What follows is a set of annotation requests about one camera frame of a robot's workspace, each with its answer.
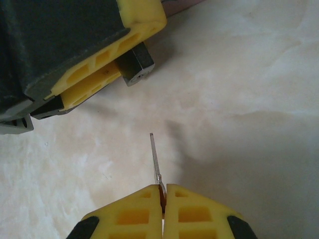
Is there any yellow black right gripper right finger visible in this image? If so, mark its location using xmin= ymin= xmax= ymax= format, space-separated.
xmin=162 ymin=183 xmax=259 ymax=239

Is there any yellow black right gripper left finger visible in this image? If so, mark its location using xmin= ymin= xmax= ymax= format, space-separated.
xmin=66 ymin=184 xmax=165 ymax=239

